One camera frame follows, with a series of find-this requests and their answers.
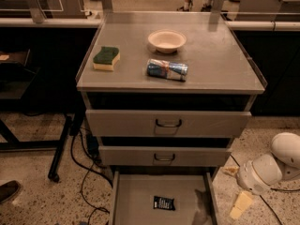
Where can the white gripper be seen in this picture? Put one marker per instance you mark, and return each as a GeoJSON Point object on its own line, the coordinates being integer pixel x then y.
{"type": "Point", "coordinates": [248, 177]}

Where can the dark blue rxbar wrapper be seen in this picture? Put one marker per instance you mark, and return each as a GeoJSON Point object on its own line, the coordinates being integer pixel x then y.
{"type": "Point", "coordinates": [164, 203]}

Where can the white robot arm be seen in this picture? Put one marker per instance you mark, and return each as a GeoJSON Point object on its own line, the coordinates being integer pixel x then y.
{"type": "Point", "coordinates": [285, 147]}

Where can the bottom grey open drawer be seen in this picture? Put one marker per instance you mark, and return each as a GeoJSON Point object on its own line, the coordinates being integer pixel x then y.
{"type": "Point", "coordinates": [133, 200]}

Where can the grey metal drawer cabinet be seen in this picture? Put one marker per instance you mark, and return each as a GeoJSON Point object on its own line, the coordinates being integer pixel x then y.
{"type": "Point", "coordinates": [220, 77]}

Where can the middle grey drawer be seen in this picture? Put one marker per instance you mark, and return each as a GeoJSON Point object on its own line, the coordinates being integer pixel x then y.
{"type": "Point", "coordinates": [163, 156]}

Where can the top grey drawer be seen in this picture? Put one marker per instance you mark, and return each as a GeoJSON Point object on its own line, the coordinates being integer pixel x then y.
{"type": "Point", "coordinates": [191, 124]}

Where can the blue silver energy drink can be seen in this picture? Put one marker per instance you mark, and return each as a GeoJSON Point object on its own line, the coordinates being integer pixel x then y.
{"type": "Point", "coordinates": [167, 70]}

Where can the cream paper bowl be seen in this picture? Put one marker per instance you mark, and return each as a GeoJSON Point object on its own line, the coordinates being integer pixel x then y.
{"type": "Point", "coordinates": [167, 41]}

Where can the green yellow sponge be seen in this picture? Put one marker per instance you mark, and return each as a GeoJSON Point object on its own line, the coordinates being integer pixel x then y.
{"type": "Point", "coordinates": [106, 58]}

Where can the dark shoe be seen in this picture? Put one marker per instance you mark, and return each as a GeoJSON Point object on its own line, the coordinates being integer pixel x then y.
{"type": "Point", "coordinates": [8, 190]}

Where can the black table frame left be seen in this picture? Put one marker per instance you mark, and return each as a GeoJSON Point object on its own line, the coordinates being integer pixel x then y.
{"type": "Point", "coordinates": [16, 78]}

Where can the white horizontal rail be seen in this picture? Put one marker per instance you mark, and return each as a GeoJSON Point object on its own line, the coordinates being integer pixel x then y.
{"type": "Point", "coordinates": [83, 23]}

